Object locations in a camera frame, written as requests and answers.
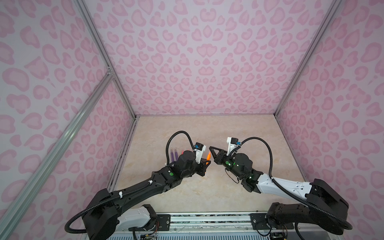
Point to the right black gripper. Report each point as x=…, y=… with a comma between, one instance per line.
x=218, y=159

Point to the purple marker pen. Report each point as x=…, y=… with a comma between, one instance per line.
x=172, y=155
x=176, y=154

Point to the aluminium frame corner post left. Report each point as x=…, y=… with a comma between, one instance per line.
x=91, y=26

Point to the aluminium frame strut left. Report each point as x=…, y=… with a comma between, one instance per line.
x=21, y=204

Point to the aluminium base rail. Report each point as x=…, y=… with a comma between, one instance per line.
x=231, y=226

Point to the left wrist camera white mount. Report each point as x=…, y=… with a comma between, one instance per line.
x=199, y=149

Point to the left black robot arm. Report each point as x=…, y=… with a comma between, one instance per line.
x=105, y=207

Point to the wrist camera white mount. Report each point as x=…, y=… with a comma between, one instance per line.
x=233, y=145
x=199, y=149

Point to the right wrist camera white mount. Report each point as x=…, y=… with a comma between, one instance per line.
x=233, y=145

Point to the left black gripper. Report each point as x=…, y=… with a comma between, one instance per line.
x=203, y=166

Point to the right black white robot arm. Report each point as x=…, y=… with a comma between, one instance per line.
x=317, y=202

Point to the orange marker pen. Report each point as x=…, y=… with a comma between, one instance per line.
x=208, y=154

